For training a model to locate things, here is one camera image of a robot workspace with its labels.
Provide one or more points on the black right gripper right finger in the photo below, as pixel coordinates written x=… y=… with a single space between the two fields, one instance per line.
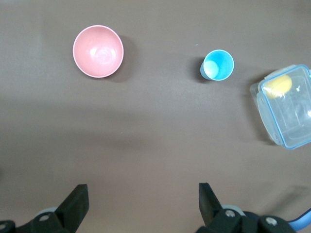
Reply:
x=213 y=216

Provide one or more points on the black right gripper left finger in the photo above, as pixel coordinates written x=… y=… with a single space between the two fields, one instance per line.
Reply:
x=65 y=216

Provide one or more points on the clear plastic food container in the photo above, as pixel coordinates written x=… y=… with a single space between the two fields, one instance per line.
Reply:
x=286 y=116

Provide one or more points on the yellow round food piece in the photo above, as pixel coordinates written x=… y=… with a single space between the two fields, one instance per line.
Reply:
x=278 y=86

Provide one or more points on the blue plastic cup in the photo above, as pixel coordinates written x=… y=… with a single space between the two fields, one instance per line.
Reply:
x=219 y=64

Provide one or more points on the pink bowl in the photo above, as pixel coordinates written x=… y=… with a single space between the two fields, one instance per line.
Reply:
x=98 y=51

